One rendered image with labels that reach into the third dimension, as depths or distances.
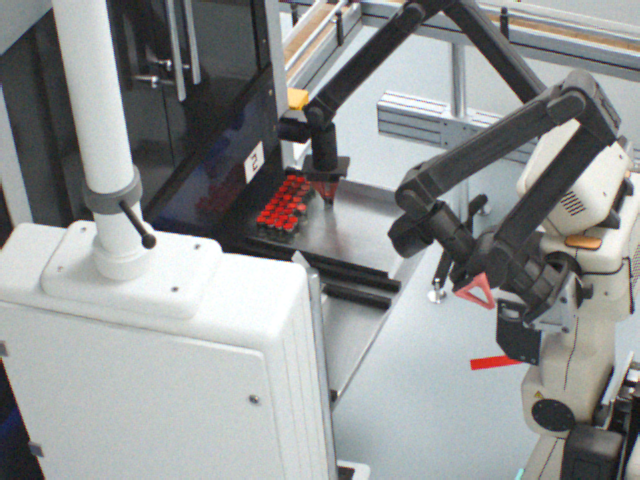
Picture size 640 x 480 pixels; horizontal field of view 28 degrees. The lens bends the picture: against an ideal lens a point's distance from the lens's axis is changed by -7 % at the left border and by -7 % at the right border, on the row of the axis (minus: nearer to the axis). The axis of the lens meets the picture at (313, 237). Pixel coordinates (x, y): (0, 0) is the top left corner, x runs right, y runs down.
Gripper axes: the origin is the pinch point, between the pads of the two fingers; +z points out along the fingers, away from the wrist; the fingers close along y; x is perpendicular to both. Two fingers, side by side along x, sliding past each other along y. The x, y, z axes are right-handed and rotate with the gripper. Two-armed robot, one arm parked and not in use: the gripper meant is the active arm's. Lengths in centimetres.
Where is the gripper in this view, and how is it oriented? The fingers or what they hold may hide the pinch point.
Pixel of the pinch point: (328, 195)
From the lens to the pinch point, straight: 306.4
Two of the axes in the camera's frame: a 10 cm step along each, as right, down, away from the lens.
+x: -1.7, 6.6, -7.4
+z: 0.7, 7.5, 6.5
